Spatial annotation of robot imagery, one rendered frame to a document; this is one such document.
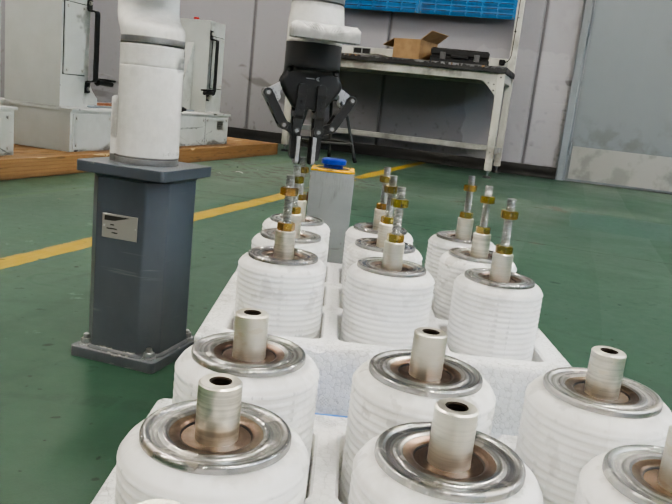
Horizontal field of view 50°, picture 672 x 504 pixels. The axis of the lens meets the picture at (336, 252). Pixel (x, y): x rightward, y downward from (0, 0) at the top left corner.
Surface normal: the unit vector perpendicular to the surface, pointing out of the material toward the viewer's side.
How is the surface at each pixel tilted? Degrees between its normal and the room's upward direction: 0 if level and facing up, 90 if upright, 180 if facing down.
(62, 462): 0
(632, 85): 90
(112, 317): 90
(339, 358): 90
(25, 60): 90
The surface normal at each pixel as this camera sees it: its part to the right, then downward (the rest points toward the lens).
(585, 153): -0.31, 0.16
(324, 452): 0.11, -0.97
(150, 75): 0.20, 0.22
